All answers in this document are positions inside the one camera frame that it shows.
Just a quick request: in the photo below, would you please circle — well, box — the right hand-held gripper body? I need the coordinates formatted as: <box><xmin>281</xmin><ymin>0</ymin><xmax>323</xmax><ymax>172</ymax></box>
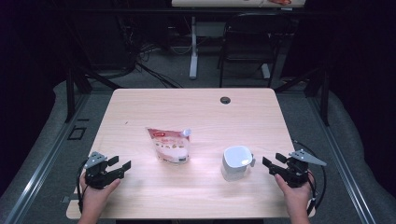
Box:
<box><xmin>273</xmin><ymin>148</ymin><xmax>328</xmax><ymax>189</ymax></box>

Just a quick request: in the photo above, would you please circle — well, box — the pink spouted refill pouch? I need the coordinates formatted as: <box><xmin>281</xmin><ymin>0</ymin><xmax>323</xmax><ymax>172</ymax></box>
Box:
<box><xmin>147</xmin><ymin>127</ymin><xmax>192</xmax><ymax>165</ymax></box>

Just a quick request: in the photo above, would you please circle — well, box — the black folding chair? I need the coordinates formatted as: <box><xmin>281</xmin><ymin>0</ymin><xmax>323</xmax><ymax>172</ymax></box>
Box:
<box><xmin>217</xmin><ymin>12</ymin><xmax>295</xmax><ymax>89</ymax></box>

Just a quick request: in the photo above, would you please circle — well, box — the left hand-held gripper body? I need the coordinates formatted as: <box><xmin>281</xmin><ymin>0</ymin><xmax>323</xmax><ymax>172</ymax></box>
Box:
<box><xmin>83</xmin><ymin>151</ymin><xmax>126</xmax><ymax>190</ymax></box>

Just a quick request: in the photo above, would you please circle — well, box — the white-legged desk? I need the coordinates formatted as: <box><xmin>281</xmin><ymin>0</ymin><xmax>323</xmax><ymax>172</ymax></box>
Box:
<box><xmin>171</xmin><ymin>0</ymin><xmax>306</xmax><ymax>80</ymax></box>

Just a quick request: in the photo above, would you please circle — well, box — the black metal stand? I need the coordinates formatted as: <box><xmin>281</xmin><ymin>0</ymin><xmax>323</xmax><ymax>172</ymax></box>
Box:
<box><xmin>64</xmin><ymin>64</ymin><xmax>123</xmax><ymax>124</ymax></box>
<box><xmin>274</xmin><ymin>66</ymin><xmax>331</xmax><ymax>127</ymax></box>

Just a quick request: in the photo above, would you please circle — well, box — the white container with hinged lid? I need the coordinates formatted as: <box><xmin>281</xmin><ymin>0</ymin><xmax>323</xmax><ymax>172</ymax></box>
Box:
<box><xmin>220</xmin><ymin>145</ymin><xmax>257</xmax><ymax>183</ymax></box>

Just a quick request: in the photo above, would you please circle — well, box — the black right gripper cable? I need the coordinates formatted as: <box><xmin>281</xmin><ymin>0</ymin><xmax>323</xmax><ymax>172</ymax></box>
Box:
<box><xmin>291</xmin><ymin>139</ymin><xmax>327</xmax><ymax>217</ymax></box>

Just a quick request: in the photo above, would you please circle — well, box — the bundle of black floor cables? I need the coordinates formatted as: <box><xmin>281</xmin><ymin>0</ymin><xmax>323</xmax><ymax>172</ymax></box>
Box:
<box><xmin>116</xmin><ymin>17</ymin><xmax>185</xmax><ymax>90</ymax></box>

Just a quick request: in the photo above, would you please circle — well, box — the person's right hand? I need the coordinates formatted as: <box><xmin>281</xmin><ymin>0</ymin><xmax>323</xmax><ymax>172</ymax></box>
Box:
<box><xmin>274</xmin><ymin>172</ymin><xmax>313</xmax><ymax>219</ymax></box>

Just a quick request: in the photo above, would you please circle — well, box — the aluminium floor rail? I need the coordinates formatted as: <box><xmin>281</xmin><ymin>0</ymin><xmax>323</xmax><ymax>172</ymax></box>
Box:
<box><xmin>3</xmin><ymin>92</ymin><xmax>92</xmax><ymax>224</ymax></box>
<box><xmin>306</xmin><ymin>96</ymin><xmax>378</xmax><ymax>224</ymax></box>

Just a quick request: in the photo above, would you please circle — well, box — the person's left hand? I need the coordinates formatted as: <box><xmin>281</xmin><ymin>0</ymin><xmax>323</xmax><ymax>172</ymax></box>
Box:
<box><xmin>78</xmin><ymin>171</ymin><xmax>121</xmax><ymax>218</ymax></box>

